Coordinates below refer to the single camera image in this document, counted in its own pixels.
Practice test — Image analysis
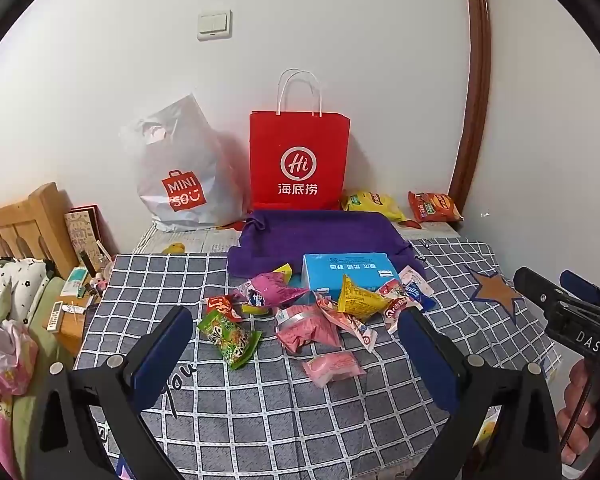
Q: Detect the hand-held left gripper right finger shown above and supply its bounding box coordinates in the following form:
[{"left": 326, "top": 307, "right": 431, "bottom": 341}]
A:
[{"left": 397, "top": 307, "right": 566, "bottom": 480}]

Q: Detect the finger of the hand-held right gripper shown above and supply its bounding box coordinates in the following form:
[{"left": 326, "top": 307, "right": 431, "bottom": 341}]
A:
[
  {"left": 560, "top": 270, "right": 600, "bottom": 307},
  {"left": 513, "top": 266, "right": 563, "bottom": 313}
]

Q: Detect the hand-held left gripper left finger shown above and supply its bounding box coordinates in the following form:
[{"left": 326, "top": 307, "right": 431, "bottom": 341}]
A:
[{"left": 27, "top": 305, "right": 196, "bottom": 480}]

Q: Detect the white red snack packet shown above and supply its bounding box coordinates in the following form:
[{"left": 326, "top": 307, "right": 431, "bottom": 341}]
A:
[{"left": 380, "top": 280, "right": 421, "bottom": 336}]

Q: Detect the green snack packet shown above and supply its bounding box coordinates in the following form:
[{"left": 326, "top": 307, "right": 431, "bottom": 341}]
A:
[{"left": 196, "top": 308, "right": 262, "bottom": 371}]

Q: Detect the small red snack packet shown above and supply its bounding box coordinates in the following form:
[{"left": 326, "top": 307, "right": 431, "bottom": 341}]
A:
[{"left": 206, "top": 295, "right": 246, "bottom": 322}]

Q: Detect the small pink white packet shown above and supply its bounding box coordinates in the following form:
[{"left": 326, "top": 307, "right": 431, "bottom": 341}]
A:
[{"left": 397, "top": 266, "right": 427, "bottom": 301}]

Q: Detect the long pink white packet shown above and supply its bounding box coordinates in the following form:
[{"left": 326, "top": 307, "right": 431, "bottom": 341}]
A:
[{"left": 316, "top": 296, "right": 378, "bottom": 352}]

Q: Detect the yellow triangular snack packet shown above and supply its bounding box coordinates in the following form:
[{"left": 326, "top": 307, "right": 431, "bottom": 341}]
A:
[{"left": 337, "top": 275, "right": 392, "bottom": 323}]

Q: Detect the pink peach snack packet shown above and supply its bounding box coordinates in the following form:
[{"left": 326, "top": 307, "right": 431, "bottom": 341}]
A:
[{"left": 302, "top": 351, "right": 367, "bottom": 388}]

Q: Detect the magenta snack packet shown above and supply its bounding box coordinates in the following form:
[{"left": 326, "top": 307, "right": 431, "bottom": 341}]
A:
[{"left": 232, "top": 263, "right": 312, "bottom": 317}]

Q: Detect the person's right hand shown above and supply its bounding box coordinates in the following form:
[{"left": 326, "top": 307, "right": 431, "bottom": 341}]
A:
[{"left": 555, "top": 360, "right": 600, "bottom": 467}]

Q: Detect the wooden nightstand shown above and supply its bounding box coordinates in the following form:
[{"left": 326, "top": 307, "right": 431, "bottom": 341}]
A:
[{"left": 45, "top": 260, "right": 112, "bottom": 357}]

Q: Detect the white remote control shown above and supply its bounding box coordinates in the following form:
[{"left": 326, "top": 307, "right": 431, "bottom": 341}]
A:
[{"left": 47, "top": 300, "right": 65, "bottom": 333}]

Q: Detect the teal white box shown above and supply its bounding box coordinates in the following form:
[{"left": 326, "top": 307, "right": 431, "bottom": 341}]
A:
[{"left": 62, "top": 267, "right": 88, "bottom": 297}]

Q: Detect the blue tissue pack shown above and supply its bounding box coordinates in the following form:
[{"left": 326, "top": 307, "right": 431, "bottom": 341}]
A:
[{"left": 300, "top": 252, "right": 401, "bottom": 306}]

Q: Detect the pink packet with silver band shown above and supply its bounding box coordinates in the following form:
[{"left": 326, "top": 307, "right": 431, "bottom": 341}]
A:
[{"left": 275, "top": 305, "right": 342, "bottom": 356}]

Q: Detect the orange chips bag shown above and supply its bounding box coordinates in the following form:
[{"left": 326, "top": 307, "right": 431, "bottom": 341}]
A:
[{"left": 408, "top": 191, "right": 464, "bottom": 224}]

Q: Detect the grey checked blanket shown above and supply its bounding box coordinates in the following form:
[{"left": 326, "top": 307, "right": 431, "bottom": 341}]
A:
[{"left": 75, "top": 237, "right": 563, "bottom": 480}]

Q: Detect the green bed sheet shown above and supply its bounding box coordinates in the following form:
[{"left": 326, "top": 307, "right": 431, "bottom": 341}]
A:
[{"left": 10, "top": 277, "right": 67, "bottom": 480}]

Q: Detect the pink plastic bag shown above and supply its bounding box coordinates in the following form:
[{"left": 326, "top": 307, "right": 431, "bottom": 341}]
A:
[{"left": 0, "top": 305, "right": 38, "bottom": 476}]

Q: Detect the yellow chips bag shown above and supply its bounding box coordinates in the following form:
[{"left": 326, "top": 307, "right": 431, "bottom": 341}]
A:
[{"left": 341, "top": 190, "right": 408, "bottom": 223}]

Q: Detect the purple towel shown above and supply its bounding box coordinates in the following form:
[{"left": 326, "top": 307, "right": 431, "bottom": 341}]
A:
[{"left": 227, "top": 210, "right": 428, "bottom": 291}]

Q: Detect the floral pillow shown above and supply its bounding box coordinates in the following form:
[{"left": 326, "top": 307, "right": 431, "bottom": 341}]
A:
[{"left": 0, "top": 257, "right": 51, "bottom": 313}]

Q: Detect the wooden headboard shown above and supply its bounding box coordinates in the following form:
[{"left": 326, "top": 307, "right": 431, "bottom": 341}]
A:
[{"left": 0, "top": 182, "right": 81, "bottom": 281}]

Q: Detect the white plastic bag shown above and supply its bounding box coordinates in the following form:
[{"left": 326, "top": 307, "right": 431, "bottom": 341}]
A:
[{"left": 120, "top": 92, "right": 251, "bottom": 233}]

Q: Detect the red paper bag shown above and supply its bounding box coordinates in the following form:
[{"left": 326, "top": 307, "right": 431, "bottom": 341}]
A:
[{"left": 249, "top": 69, "right": 352, "bottom": 211}]

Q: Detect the black cable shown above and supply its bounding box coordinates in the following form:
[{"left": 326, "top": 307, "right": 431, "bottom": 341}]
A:
[{"left": 560, "top": 260, "right": 600, "bottom": 466}]

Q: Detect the brown wooden door frame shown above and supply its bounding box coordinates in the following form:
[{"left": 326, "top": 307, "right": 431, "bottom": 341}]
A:
[{"left": 450, "top": 0, "right": 493, "bottom": 206}]

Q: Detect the white light switch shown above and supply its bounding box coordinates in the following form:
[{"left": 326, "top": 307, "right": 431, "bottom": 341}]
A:
[{"left": 196, "top": 10, "right": 233, "bottom": 41}]

